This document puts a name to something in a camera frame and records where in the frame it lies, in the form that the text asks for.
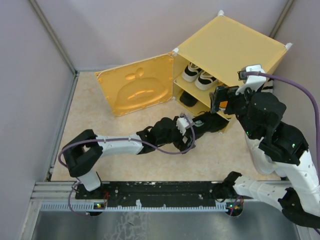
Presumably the purple cable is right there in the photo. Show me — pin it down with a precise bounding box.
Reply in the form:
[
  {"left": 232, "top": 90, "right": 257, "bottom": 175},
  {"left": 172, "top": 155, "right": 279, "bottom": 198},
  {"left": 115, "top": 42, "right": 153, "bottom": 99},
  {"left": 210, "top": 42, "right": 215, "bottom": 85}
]
[
  {"left": 57, "top": 112, "right": 197, "bottom": 218},
  {"left": 244, "top": 71, "right": 320, "bottom": 156}
]

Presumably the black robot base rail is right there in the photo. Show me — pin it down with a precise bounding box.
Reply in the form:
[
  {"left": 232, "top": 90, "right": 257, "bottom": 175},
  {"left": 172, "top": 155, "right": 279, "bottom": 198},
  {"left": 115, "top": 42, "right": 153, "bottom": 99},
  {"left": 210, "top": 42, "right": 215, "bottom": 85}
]
[{"left": 73, "top": 180, "right": 254, "bottom": 217}]

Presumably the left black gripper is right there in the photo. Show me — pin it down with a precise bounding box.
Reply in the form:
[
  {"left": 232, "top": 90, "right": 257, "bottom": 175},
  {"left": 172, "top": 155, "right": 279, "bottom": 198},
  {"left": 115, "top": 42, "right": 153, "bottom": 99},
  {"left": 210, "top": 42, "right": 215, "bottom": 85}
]
[{"left": 157, "top": 116, "right": 196, "bottom": 153}]

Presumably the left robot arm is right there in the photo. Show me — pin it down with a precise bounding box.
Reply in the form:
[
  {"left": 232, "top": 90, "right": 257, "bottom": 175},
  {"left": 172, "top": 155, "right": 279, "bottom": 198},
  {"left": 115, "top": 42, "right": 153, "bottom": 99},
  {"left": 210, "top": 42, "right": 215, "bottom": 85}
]
[{"left": 57, "top": 114, "right": 196, "bottom": 199}]

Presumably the black white sneaker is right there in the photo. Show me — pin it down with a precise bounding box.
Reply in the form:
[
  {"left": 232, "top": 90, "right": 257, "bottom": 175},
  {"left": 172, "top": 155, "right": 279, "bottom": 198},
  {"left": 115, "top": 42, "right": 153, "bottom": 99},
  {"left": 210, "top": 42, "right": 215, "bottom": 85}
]
[
  {"left": 181, "top": 62, "right": 203, "bottom": 82},
  {"left": 195, "top": 71, "right": 219, "bottom": 91}
]

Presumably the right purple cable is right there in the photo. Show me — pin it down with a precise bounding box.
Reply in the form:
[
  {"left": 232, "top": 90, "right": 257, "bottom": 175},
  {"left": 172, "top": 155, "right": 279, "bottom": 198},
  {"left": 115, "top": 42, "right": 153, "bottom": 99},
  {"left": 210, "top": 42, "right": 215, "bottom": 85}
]
[{"left": 244, "top": 71, "right": 320, "bottom": 156}]

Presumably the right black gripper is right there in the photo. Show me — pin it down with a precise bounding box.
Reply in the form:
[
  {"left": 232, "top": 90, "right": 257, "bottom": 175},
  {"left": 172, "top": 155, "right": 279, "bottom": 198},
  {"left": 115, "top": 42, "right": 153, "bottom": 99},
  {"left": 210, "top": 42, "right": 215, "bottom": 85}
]
[{"left": 208, "top": 83, "right": 260, "bottom": 139}]

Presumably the yellow shoe cabinet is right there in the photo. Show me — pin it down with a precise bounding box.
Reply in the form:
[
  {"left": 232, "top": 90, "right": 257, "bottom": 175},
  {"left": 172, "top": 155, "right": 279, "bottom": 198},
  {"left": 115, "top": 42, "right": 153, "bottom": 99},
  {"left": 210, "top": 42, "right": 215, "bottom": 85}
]
[{"left": 172, "top": 10, "right": 291, "bottom": 116}]

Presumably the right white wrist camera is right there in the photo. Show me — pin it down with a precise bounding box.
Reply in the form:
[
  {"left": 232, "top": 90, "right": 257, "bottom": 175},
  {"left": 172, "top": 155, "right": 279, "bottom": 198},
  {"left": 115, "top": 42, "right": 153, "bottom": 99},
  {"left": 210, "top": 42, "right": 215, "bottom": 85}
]
[{"left": 236, "top": 64, "right": 267, "bottom": 95}]

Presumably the orange canvas sneaker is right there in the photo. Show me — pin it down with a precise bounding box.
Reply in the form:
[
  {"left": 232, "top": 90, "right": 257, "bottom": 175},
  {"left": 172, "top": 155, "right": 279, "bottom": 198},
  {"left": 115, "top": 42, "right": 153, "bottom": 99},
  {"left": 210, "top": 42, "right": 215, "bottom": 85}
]
[{"left": 219, "top": 101, "right": 228, "bottom": 112}]

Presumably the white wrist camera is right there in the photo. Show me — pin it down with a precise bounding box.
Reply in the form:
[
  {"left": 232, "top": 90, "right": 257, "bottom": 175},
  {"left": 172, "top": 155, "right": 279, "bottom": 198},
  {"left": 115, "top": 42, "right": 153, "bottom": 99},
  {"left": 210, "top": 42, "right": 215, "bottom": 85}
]
[
  {"left": 236, "top": 64, "right": 267, "bottom": 95},
  {"left": 176, "top": 115, "right": 194, "bottom": 136}
]

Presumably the black chunky shoe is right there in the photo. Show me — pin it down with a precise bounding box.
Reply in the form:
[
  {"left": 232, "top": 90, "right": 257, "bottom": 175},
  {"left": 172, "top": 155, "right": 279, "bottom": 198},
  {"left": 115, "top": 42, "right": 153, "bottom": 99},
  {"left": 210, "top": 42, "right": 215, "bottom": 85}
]
[
  {"left": 179, "top": 91, "right": 198, "bottom": 107},
  {"left": 192, "top": 111, "right": 229, "bottom": 140}
]

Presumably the zebra striped shoe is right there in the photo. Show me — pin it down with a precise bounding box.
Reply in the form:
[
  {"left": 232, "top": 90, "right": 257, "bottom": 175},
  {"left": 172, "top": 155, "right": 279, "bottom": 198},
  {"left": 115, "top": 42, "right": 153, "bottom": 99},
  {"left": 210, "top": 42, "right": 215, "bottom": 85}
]
[{"left": 261, "top": 78, "right": 274, "bottom": 93}]

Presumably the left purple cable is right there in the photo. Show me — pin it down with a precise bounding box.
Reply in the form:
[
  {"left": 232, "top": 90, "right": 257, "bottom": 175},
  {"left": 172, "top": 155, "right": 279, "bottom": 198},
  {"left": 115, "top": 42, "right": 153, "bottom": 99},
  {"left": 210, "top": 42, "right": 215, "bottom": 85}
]
[{"left": 57, "top": 112, "right": 197, "bottom": 218}]

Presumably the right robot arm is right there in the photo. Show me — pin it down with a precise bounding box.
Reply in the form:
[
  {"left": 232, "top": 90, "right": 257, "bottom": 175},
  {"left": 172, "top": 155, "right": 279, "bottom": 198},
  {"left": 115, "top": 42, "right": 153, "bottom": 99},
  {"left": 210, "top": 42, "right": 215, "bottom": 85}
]
[{"left": 209, "top": 85, "right": 320, "bottom": 229}]

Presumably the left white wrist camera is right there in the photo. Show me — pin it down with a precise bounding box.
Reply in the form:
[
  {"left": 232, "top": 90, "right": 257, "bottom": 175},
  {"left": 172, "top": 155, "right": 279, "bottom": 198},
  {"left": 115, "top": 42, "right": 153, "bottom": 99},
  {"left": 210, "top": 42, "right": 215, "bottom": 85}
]
[{"left": 176, "top": 115, "right": 194, "bottom": 136}]

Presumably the yellow cabinet door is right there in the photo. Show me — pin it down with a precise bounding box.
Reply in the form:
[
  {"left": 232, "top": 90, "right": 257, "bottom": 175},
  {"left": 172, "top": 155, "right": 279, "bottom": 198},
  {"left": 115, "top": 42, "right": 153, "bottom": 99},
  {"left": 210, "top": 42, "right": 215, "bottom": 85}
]
[{"left": 94, "top": 52, "right": 174, "bottom": 116}]

